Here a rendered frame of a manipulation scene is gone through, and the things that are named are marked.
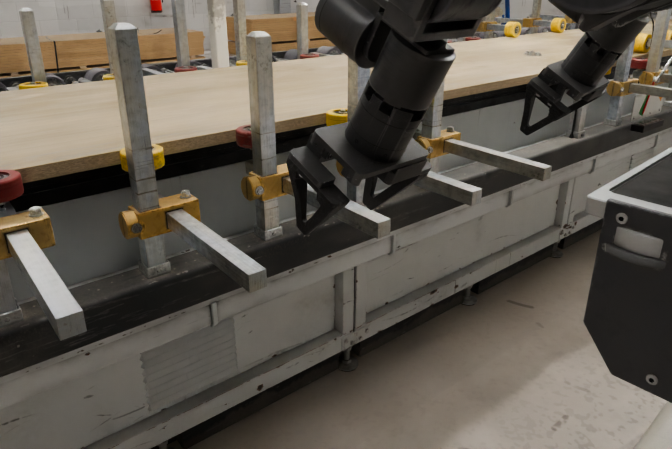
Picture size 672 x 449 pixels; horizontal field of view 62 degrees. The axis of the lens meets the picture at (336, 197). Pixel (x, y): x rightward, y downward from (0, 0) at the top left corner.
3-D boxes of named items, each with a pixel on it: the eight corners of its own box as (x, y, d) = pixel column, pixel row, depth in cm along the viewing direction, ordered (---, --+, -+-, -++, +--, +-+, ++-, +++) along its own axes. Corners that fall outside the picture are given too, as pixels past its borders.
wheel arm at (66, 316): (90, 337, 67) (84, 306, 65) (59, 348, 65) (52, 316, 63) (13, 220, 98) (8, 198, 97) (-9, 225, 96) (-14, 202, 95)
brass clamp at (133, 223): (202, 224, 105) (200, 199, 103) (131, 245, 97) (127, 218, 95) (188, 214, 109) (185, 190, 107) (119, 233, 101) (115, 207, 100)
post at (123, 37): (169, 287, 106) (136, 22, 88) (152, 293, 104) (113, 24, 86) (162, 280, 108) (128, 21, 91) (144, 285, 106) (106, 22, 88)
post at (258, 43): (280, 260, 121) (271, 31, 104) (267, 265, 119) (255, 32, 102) (272, 254, 124) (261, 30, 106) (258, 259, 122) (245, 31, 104)
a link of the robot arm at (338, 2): (440, -31, 37) (509, -29, 43) (332, -105, 42) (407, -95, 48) (375, 115, 44) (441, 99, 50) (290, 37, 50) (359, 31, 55)
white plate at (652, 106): (661, 112, 225) (666, 87, 221) (631, 122, 210) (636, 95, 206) (659, 112, 226) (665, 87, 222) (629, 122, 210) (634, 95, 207)
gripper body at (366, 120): (305, 145, 50) (334, 75, 46) (378, 128, 57) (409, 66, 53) (352, 192, 48) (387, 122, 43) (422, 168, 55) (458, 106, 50)
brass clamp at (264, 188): (310, 189, 119) (309, 167, 117) (255, 205, 111) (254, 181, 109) (293, 182, 123) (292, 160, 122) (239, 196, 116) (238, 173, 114)
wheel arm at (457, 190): (481, 206, 111) (483, 186, 110) (470, 210, 109) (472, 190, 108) (342, 155, 143) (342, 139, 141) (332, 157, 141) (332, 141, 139)
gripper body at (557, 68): (538, 76, 79) (571, 31, 74) (568, 64, 85) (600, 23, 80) (574, 105, 76) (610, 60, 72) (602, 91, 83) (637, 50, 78)
